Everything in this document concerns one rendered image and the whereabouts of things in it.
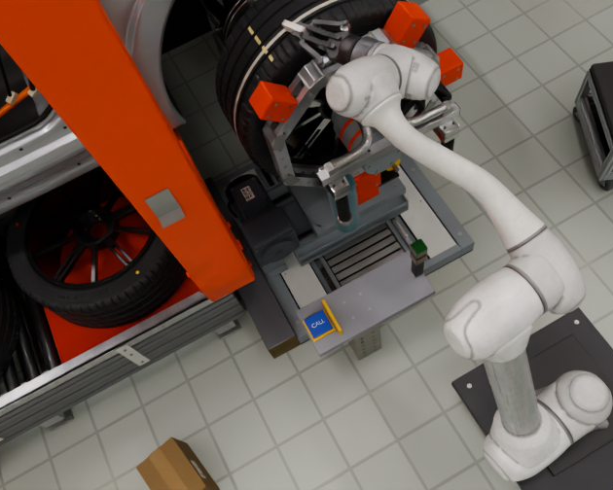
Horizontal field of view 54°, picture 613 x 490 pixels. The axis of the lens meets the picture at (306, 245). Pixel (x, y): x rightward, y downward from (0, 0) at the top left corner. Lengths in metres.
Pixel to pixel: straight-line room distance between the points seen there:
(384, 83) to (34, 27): 0.65
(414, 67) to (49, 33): 0.74
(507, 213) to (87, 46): 0.90
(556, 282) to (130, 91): 0.93
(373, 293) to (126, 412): 1.13
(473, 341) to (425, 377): 1.09
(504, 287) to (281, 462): 1.31
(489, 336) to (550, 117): 1.78
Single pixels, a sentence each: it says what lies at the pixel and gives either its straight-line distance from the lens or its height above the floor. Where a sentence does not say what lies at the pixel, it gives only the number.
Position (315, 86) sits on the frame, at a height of 1.10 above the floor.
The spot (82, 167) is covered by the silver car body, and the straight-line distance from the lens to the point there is 2.10.
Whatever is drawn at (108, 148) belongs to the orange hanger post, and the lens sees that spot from 1.28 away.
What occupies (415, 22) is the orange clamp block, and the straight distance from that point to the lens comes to 1.68.
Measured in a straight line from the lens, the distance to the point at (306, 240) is 2.42.
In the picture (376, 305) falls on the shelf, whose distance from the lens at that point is 2.00.
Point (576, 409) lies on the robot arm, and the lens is 1.85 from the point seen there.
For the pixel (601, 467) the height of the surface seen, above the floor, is 0.30.
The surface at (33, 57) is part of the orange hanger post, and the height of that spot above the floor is 1.65.
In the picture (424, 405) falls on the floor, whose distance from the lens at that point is 2.37.
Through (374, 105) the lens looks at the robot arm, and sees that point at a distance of 1.28.
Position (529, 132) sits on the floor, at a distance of 2.90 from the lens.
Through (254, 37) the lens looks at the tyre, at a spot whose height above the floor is 1.13.
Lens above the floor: 2.33
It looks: 64 degrees down
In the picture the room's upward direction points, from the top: 18 degrees counter-clockwise
